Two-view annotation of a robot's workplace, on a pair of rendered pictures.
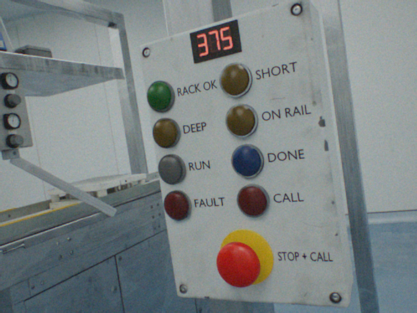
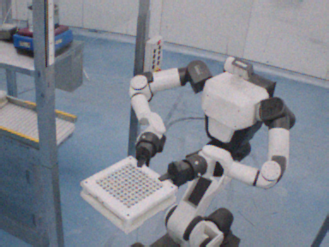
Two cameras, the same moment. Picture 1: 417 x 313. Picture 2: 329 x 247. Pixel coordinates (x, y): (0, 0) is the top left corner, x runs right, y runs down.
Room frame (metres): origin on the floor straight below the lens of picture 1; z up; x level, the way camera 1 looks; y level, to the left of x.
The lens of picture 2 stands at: (0.64, 2.29, 1.98)
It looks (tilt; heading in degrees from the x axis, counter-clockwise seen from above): 37 degrees down; 267
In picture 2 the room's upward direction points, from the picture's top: 4 degrees clockwise
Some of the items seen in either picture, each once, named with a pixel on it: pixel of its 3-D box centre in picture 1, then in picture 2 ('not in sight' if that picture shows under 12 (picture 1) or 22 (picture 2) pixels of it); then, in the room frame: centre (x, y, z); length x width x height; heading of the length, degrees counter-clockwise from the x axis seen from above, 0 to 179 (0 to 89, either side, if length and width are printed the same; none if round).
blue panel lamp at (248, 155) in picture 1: (246, 161); not in sight; (0.34, -0.03, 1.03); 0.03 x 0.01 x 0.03; 63
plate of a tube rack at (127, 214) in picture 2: not in sight; (128, 186); (0.56, 1.22, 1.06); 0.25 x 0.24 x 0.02; 42
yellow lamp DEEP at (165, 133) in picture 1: (165, 133); not in sight; (0.38, 0.04, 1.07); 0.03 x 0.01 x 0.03; 63
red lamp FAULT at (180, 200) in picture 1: (176, 205); not in sight; (0.38, 0.04, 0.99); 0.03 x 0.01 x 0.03; 63
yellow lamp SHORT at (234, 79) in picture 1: (234, 79); not in sight; (0.34, -0.03, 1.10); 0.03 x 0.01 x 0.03; 63
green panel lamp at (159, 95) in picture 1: (159, 96); not in sight; (0.38, 0.04, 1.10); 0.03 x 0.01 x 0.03; 63
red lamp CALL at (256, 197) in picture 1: (252, 200); not in sight; (0.34, -0.03, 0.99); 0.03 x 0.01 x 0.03; 63
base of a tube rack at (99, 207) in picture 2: not in sight; (128, 196); (0.56, 1.22, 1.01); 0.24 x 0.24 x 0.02; 42
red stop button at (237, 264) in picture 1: (243, 259); not in sight; (0.35, -0.02, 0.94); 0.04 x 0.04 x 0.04; 63
